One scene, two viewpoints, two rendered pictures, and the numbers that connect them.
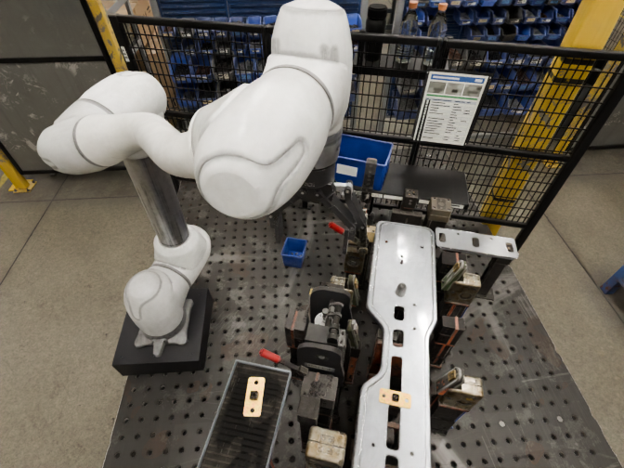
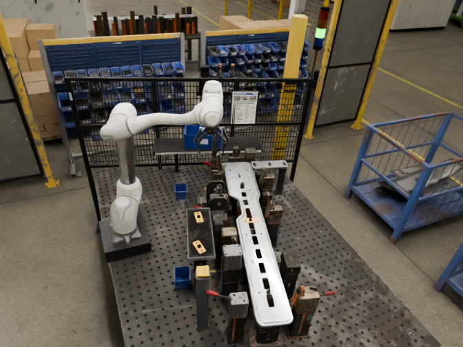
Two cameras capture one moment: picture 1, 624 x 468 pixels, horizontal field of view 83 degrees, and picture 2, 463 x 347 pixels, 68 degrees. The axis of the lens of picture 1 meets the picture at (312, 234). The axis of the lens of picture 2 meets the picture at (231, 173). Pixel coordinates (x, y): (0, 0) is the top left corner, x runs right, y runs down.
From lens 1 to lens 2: 1.34 m
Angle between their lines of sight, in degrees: 20
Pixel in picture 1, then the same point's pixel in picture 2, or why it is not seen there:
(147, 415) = (129, 274)
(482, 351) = (284, 215)
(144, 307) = (125, 211)
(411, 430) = (259, 227)
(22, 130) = not seen: outside the picture
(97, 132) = (137, 121)
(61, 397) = (27, 330)
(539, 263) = (312, 190)
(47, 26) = not seen: outside the picture
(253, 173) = (215, 114)
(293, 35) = (211, 89)
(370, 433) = (244, 231)
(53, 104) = not seen: outside the picture
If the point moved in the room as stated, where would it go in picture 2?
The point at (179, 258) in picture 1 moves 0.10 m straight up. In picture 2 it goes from (134, 190) to (131, 177)
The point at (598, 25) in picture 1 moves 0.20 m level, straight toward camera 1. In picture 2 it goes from (293, 69) to (289, 78)
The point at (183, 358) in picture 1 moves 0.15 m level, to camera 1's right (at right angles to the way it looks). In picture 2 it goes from (142, 243) to (165, 238)
